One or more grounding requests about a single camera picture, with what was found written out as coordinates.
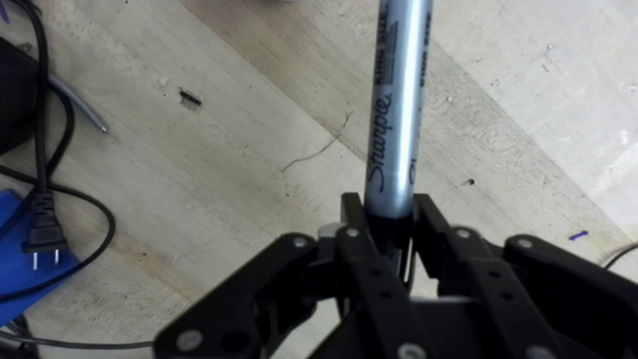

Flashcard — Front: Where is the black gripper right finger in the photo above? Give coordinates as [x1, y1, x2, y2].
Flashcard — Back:
[414, 193, 638, 359]

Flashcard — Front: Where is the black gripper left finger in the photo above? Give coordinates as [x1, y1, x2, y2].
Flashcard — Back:
[154, 193, 428, 359]

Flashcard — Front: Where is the black Sharpie marker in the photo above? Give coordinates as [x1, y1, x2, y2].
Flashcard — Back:
[366, 0, 433, 219]

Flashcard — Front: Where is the black two-prong power plug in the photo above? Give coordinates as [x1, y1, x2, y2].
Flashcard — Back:
[23, 191, 69, 269]

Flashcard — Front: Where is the black cable with connector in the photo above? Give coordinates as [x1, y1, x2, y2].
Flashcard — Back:
[0, 0, 156, 350]

